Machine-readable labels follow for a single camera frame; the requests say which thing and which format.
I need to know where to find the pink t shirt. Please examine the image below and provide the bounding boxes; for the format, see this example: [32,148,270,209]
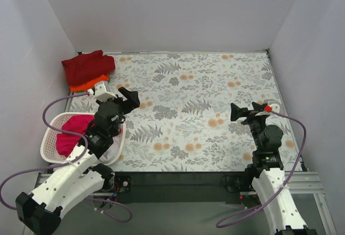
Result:
[56,115,94,157]

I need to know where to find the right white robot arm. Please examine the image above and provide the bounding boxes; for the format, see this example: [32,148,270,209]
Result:
[230,102,317,234]

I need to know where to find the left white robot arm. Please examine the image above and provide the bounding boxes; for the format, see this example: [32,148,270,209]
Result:
[16,87,140,234]

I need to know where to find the white garment in basket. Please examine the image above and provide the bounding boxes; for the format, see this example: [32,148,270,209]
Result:
[99,134,124,165]

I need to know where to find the orange folded shirt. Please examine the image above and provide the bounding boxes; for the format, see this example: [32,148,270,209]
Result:
[70,74,109,92]

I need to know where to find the dark red folded shirt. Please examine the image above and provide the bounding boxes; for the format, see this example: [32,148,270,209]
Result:
[61,50,115,86]

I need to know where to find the floral tablecloth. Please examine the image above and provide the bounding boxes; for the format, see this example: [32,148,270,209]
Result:
[64,52,305,173]

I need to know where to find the white plastic laundry basket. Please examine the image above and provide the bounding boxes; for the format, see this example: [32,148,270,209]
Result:
[40,112,126,163]

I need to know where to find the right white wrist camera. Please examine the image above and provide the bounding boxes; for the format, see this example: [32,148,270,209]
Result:
[264,99,281,113]

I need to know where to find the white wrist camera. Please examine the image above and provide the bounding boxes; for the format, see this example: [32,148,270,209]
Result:
[264,99,281,113]
[87,81,115,102]

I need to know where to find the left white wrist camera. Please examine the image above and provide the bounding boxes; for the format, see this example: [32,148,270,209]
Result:
[87,81,115,102]

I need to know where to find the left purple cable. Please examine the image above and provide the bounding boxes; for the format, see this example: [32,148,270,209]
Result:
[0,91,133,223]

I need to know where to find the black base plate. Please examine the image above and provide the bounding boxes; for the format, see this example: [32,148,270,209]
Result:
[115,171,254,204]

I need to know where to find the aluminium frame rail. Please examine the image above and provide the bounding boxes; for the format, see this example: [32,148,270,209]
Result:
[34,172,337,235]

